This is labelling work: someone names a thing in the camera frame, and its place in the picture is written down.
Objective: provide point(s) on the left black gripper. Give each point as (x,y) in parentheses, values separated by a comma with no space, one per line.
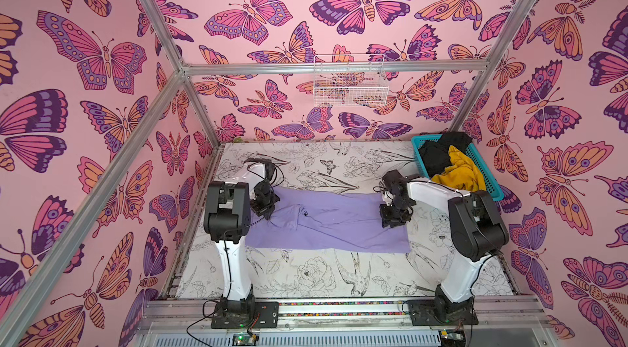
(267,210)

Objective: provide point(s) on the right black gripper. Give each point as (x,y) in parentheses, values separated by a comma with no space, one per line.
(392,209)

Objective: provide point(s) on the lavender purple t-shirt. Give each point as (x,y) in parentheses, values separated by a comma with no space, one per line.
(316,220)

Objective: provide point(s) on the teal plastic laundry basket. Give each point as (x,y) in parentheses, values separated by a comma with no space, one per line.
(493,188)

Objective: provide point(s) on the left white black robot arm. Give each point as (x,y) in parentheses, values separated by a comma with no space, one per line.
(232,207)

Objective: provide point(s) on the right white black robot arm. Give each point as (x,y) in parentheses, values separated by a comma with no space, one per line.
(477,230)

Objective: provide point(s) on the black t-shirt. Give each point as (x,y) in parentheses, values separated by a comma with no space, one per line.
(434,153)

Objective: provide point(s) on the mustard yellow t-shirt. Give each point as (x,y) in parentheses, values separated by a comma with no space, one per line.
(462,174)

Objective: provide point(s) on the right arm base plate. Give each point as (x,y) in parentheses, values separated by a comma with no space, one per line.
(440,312)

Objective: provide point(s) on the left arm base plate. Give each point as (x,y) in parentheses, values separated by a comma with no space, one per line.
(245,315)

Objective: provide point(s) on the white wire wall basket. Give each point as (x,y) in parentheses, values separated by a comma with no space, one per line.
(347,83)

